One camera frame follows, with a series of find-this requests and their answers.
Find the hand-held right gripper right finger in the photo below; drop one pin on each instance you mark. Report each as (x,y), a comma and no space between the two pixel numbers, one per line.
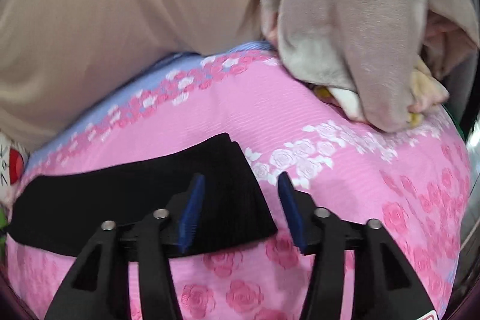
(290,215)

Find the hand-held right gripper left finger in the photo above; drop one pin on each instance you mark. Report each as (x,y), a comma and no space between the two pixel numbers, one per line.
(191,215)

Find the black pants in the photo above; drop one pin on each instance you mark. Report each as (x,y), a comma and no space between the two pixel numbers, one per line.
(150,200)

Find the pink floral bed sheet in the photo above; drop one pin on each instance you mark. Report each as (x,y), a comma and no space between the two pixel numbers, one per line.
(337,185)

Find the white cartoon face pillow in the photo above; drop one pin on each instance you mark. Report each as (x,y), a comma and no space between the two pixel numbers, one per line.
(13,170)

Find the yellow cloth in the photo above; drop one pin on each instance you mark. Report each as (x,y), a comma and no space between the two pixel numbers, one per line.
(423,87)

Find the green object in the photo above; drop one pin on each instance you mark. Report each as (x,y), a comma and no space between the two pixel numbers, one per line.
(3,218)

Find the grey printed fleece blanket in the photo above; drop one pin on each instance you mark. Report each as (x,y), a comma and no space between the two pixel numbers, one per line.
(356,24)

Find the beige padded headboard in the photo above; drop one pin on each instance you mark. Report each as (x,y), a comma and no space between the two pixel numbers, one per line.
(112,24)

